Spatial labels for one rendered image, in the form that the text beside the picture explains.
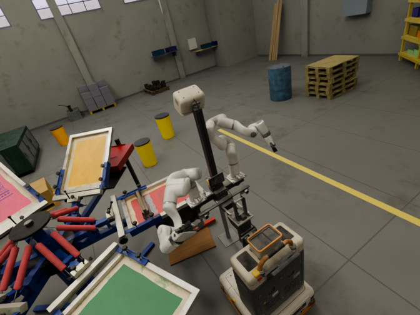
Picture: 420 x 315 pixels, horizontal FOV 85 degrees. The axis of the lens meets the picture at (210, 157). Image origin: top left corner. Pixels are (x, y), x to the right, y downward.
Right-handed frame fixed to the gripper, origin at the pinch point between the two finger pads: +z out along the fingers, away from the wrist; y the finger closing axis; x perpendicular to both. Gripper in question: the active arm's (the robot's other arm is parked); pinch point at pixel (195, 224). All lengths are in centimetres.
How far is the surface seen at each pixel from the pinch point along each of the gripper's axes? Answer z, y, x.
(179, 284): -57, 27, 15
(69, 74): -551, 141, -976
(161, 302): -68, 19, 21
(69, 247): -126, -15, -44
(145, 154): -225, 164, -269
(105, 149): -123, 25, -159
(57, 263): -129, -22, -33
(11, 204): -202, -44, -126
